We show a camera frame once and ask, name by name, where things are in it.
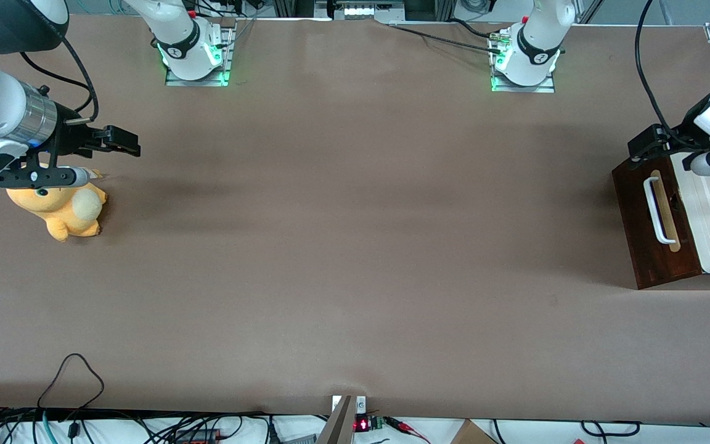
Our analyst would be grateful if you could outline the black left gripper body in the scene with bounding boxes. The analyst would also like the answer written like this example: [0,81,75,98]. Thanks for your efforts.
[668,92,710,156]

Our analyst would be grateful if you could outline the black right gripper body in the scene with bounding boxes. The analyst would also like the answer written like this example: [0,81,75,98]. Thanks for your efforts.
[53,108,109,162]

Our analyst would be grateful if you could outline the white drawer handle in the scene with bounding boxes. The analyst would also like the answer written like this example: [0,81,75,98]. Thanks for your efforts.
[643,176,676,245]

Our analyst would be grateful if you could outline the dark brown wooden drawer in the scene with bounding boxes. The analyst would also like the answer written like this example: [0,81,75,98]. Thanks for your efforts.
[612,154,704,290]

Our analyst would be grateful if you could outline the orange plush toy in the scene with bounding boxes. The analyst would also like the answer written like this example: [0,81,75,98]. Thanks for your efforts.
[6,168,108,242]

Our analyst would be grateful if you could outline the black orange power device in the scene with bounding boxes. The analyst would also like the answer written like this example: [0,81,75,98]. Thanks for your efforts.
[173,428,223,444]

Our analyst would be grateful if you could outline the brown cardboard piece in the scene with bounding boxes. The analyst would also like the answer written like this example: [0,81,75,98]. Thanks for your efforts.
[450,419,499,444]

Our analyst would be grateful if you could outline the red black clip leads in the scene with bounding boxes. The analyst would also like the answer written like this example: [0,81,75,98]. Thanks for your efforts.
[385,417,432,443]

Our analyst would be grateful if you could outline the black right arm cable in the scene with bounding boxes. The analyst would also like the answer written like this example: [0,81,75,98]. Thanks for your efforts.
[19,36,100,125]

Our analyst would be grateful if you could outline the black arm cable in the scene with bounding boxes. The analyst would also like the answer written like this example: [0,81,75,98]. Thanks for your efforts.
[19,36,100,125]
[634,0,710,152]

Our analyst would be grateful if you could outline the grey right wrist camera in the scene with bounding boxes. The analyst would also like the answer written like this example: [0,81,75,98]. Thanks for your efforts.
[0,166,92,189]

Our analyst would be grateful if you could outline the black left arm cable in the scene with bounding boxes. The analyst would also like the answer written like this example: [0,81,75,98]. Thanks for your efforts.
[634,0,710,152]

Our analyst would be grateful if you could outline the thin black looped cable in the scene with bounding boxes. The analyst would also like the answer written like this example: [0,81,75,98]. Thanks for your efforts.
[37,353,105,413]

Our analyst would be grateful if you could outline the black table cable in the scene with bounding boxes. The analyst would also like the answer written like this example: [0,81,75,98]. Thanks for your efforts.
[386,23,505,52]
[451,17,504,41]

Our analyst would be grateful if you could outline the black floor cable loop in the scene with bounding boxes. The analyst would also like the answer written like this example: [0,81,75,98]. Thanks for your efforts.
[579,420,642,437]

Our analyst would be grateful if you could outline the white metal bracket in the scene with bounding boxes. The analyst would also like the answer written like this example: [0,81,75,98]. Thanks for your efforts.
[332,395,367,415]

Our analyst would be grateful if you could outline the grey metal post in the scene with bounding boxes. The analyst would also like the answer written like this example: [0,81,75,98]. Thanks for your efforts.
[316,395,356,444]

